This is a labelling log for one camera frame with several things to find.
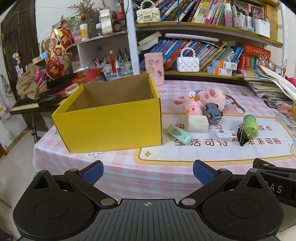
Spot small white box red stripe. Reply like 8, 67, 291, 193
215, 129, 238, 141

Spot black binder clip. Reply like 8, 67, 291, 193
236, 124, 253, 146

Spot red foil packaging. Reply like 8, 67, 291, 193
70, 68, 104, 85

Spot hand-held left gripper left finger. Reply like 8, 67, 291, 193
30, 160, 118, 208

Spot stack of booklets and papers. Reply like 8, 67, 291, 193
242, 64, 296, 103

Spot pink plush toy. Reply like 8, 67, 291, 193
277, 104, 296, 119

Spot white shelf unit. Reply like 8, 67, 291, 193
69, 0, 141, 79

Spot red tassel ornament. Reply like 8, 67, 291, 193
109, 49, 116, 74

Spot yellow cardboard box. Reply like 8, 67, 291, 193
51, 73, 162, 154

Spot white pen holder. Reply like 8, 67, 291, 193
253, 18, 271, 39

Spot grey toy car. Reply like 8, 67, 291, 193
203, 103, 224, 125

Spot beige cloth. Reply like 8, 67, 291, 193
17, 63, 47, 100

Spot flat stacked books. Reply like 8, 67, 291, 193
137, 31, 162, 51

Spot pink cylinder with stickers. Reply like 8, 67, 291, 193
144, 52, 165, 86

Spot orange white carton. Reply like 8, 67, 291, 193
207, 66, 233, 76
212, 59, 239, 70

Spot white rolled paper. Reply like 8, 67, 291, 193
164, 33, 219, 42

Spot red dictionaries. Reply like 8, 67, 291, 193
239, 44, 271, 70

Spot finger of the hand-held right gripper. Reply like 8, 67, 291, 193
257, 169, 296, 184
253, 158, 296, 172

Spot large clear tape roll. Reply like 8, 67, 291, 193
99, 7, 114, 36

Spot red gold paper decoration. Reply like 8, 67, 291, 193
40, 19, 73, 80

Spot wooden bookshelf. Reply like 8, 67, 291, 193
134, 0, 284, 81

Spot row of books under scroll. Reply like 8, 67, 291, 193
149, 39, 244, 71

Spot row of books beside pens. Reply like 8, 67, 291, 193
159, 0, 232, 26

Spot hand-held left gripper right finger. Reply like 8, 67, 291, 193
181, 159, 270, 208

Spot mint green stapler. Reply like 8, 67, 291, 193
167, 124, 192, 144

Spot white quilted pearl-handle handbag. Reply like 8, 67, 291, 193
177, 47, 200, 73

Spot white eraser block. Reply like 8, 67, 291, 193
187, 114, 209, 133

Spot green figurine with blue cap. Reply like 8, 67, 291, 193
243, 114, 259, 137

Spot red patterned tape roll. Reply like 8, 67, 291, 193
64, 84, 79, 96

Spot pink pig plush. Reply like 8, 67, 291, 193
195, 89, 227, 109

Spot cream quilted pearl-handle handbag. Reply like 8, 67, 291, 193
136, 0, 161, 24

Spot pink chick plush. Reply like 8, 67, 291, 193
184, 97, 205, 115

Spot white cable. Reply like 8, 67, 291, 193
275, 114, 296, 128

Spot black electronic keyboard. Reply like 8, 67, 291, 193
10, 93, 67, 115

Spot dried flower bouquet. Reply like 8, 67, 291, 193
71, 0, 100, 26

